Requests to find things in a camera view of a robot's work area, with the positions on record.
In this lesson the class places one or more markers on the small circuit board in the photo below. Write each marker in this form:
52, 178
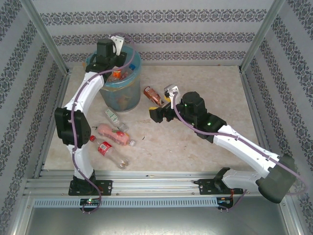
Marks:
225, 200
90, 201

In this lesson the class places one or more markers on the aluminium corner post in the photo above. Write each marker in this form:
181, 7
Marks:
44, 34
262, 34

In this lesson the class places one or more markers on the grey metal sheet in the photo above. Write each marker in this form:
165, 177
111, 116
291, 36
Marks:
156, 220

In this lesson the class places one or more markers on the pink drink bottle white cap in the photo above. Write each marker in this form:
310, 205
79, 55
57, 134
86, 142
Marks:
110, 131

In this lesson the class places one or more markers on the aluminium side rail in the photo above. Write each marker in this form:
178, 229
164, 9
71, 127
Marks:
47, 137
250, 98

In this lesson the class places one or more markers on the brown plastic bottle white cap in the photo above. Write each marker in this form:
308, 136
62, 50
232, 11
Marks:
151, 93

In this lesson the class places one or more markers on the small green label bottle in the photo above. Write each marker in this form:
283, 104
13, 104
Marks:
111, 115

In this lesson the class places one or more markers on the bin with blue liner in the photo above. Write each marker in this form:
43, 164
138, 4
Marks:
127, 95

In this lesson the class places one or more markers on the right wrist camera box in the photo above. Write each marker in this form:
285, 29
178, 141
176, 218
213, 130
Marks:
172, 88

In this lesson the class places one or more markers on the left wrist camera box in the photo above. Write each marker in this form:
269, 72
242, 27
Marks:
119, 44

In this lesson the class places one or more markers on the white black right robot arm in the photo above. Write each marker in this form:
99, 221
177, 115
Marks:
239, 151

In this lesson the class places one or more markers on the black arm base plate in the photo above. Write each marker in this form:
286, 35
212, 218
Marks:
106, 187
205, 187

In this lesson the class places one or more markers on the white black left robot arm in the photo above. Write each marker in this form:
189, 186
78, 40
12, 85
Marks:
83, 98

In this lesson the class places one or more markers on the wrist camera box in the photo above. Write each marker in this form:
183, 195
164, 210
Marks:
172, 88
119, 44

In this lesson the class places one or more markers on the red-capped clear bottle red label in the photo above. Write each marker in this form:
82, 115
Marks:
105, 148

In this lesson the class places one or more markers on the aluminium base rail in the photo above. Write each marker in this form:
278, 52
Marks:
156, 183

